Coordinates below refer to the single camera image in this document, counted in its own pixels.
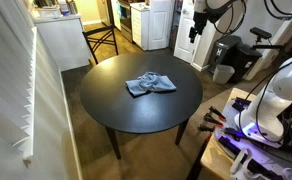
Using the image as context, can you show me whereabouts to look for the white tall kitchen cabinet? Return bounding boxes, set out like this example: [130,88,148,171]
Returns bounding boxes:
[130,0,176,52]

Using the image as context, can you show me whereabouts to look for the white kitchen counter cabinet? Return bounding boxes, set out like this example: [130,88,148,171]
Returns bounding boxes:
[32,13,92,72]

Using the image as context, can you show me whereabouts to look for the metal canister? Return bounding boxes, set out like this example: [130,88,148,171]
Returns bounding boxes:
[67,0,79,15]

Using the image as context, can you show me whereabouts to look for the white blue labelled container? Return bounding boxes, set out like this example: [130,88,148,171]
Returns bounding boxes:
[58,1,70,17]

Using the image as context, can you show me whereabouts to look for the round grey robot base plate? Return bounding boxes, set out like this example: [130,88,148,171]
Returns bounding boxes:
[214,96,292,180]

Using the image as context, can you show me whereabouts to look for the wide black trash bin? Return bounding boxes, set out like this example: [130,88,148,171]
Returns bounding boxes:
[230,43,264,84]

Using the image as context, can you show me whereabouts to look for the blue towel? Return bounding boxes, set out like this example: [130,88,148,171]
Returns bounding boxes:
[125,71,178,98]

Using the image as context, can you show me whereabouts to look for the black round table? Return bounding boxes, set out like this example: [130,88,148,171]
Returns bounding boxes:
[79,52,204,160]

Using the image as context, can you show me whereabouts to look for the white cup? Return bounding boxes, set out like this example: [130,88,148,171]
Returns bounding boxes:
[51,8,62,19]

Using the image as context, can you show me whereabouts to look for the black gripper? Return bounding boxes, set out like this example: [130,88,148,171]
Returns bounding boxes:
[188,12,209,44]

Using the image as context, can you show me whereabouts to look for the small white waste bin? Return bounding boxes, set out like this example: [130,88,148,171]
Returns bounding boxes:
[212,64,236,85]

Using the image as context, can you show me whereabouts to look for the tall black trash can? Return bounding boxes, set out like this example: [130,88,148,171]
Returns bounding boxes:
[208,34,243,74]

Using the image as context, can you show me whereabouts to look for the stainless oven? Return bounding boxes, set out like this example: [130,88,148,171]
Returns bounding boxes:
[117,0,134,43]

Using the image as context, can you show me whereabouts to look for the black clamp orange trigger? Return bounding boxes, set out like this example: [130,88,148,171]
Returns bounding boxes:
[208,105,227,123]
[197,123,217,133]
[203,113,224,128]

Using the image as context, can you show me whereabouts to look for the black base cable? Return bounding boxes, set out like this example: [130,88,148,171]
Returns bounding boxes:
[238,54,292,142]

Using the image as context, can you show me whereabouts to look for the black metal chair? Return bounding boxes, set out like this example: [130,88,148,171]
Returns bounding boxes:
[82,24,119,65]

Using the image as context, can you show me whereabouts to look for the black camera on stand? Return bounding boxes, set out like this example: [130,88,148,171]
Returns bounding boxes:
[249,26,287,52]

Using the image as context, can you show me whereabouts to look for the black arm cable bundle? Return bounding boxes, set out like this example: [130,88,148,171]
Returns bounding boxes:
[205,0,248,36]

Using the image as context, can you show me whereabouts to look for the white VR controller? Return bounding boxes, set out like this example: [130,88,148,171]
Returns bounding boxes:
[230,148,254,180]

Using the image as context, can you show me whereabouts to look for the light wooden robot stand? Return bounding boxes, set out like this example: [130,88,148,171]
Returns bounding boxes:
[200,87,292,180]

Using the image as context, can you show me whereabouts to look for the white vertical window blinds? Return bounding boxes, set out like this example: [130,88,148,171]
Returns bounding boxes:
[0,0,38,164]

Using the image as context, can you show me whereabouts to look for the white panel door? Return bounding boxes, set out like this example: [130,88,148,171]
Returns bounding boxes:
[173,0,217,64]

